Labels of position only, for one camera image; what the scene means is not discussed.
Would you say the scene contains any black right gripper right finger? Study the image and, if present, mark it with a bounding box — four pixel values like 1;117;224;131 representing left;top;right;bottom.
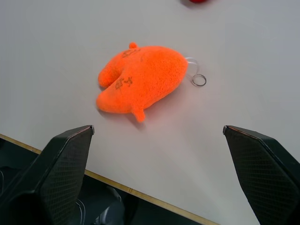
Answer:
223;125;300;225

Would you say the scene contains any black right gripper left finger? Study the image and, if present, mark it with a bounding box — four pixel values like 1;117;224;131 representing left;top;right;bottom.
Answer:
0;125;95;225

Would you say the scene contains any orange plush toy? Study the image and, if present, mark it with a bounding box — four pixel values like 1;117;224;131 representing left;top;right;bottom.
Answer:
96;42;189;123

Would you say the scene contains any red object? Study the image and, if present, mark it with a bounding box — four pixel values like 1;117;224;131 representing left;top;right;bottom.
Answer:
180;0;215;5

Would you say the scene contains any metal key ring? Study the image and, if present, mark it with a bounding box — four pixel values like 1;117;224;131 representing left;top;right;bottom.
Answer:
192;74;207;87

